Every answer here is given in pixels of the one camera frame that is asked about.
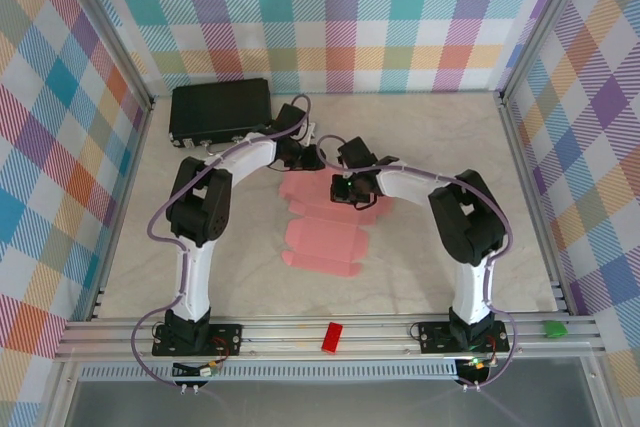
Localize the slotted grey cable duct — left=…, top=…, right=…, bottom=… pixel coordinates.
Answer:
left=77, top=359, right=461, bottom=382

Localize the black carrying case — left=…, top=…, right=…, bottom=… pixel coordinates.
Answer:
left=168, top=77, right=275, bottom=151

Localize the aluminium side frame rail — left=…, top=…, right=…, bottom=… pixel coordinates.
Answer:
left=87, top=96, right=157, bottom=321
left=496, top=91, right=572, bottom=317

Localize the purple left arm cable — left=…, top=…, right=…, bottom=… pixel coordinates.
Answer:
left=130, top=94, right=316, bottom=391

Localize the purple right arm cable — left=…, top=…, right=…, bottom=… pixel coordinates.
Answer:
left=317, top=134, right=521, bottom=391

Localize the pink paper box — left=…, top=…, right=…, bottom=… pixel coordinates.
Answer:
left=278, top=169, right=396, bottom=279

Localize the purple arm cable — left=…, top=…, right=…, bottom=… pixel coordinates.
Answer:
left=317, top=134, right=521, bottom=391
left=130, top=94, right=316, bottom=391

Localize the small wired connector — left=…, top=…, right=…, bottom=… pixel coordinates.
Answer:
left=457, top=354, right=496, bottom=373
left=172, top=359, right=224, bottom=379

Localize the large red toy brick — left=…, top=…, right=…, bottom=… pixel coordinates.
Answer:
left=320, top=321, right=346, bottom=352

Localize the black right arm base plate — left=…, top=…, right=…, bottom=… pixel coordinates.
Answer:
left=417, top=320, right=511, bottom=354

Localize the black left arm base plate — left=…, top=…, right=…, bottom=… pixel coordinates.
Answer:
left=151, top=321, right=245, bottom=357

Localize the aluminium frame post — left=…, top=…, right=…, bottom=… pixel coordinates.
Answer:
left=52, top=0, right=157, bottom=104
left=498, top=0, right=599, bottom=104

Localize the aluminium base frame rail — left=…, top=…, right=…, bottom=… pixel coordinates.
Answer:
left=53, top=315, right=609, bottom=362

